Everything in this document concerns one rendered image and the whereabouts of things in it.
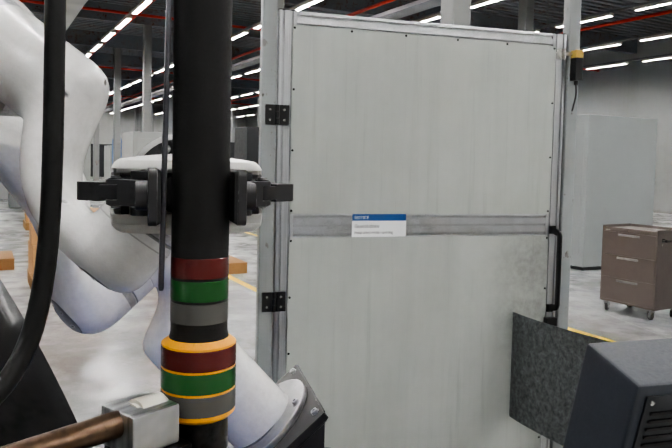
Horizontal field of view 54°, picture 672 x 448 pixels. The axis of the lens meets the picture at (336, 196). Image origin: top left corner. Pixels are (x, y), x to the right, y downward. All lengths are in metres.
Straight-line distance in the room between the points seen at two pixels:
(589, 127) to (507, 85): 7.65
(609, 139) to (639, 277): 3.60
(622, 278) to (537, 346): 4.93
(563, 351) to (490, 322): 0.30
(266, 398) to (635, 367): 0.56
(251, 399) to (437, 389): 1.49
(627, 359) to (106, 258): 0.70
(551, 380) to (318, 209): 1.01
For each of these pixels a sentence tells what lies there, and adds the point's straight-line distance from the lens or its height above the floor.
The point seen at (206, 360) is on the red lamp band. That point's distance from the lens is 0.39.
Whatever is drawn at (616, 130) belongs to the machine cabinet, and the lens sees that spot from 10.61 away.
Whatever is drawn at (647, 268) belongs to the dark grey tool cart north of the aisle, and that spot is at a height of 0.52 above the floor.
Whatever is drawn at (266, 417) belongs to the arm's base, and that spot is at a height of 1.08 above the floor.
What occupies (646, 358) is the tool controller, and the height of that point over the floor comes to 1.24.
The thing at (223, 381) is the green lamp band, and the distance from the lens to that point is 0.40.
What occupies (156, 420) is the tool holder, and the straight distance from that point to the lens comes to 0.38.
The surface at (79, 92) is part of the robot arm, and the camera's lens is 0.69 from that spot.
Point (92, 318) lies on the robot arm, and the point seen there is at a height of 1.26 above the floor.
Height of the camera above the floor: 1.50
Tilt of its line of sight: 3 degrees down
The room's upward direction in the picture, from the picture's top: 1 degrees clockwise
